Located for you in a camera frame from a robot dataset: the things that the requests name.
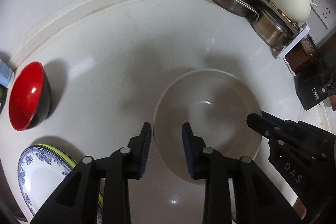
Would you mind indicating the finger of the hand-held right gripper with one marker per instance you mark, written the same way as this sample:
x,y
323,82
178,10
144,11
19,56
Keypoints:
x,y
283,123
262,125

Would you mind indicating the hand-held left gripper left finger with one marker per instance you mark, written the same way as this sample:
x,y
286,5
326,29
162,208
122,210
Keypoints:
x,y
145,150

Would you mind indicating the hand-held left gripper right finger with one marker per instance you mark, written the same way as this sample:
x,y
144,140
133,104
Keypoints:
x,y
187,153

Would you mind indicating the white bowl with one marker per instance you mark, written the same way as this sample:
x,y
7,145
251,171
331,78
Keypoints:
x,y
210,98

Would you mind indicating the green plate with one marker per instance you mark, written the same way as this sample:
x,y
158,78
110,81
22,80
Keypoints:
x,y
63,153

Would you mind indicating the blue floral white plate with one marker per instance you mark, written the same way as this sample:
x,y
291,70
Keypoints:
x,y
42,179

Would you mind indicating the person's right hand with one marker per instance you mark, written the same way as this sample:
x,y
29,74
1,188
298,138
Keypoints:
x,y
299,209

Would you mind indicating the black appliance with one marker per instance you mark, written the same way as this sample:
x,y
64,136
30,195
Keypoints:
x,y
312,87

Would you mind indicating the chili sauce jar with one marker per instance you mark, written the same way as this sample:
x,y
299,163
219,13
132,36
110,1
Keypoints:
x,y
302,56

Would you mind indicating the white and metal pot rack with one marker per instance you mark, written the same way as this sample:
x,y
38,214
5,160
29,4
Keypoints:
x,y
296,43

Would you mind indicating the steel pot with lid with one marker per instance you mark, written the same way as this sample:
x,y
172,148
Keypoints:
x,y
270,32

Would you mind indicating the wooden bead trivet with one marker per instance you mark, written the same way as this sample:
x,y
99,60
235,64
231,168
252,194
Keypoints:
x,y
287,20

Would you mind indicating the red bowl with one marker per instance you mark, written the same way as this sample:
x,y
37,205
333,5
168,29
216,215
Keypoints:
x,y
25,98

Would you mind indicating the white and blue bottle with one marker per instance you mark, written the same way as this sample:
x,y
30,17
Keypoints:
x,y
5,75

